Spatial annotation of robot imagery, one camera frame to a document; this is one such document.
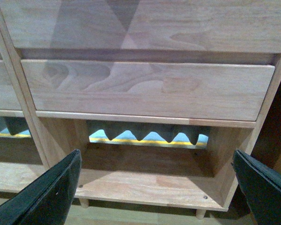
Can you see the wooden drawer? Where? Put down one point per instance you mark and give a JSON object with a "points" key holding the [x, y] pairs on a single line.
{"points": [[248, 26], [178, 90]]}

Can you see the upper wooden drawer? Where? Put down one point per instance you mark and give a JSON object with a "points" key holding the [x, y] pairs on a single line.
{"points": [[248, 26]]}

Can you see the neighbouring wooden shelf cabinet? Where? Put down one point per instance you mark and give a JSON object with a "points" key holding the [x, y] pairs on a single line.
{"points": [[22, 155]]}

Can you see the grey acoustic foam panel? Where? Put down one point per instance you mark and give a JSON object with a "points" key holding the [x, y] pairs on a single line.
{"points": [[113, 131]]}

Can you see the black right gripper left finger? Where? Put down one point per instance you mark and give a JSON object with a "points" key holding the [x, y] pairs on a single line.
{"points": [[47, 200]]}

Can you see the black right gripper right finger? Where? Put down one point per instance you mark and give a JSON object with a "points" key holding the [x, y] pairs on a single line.
{"points": [[261, 187]]}

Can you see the light wooden shelf cabinet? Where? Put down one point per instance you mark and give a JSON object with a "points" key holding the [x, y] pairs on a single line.
{"points": [[158, 173]]}

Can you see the lower wooden drawer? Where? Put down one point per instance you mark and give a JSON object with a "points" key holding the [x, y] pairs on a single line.
{"points": [[178, 90]]}

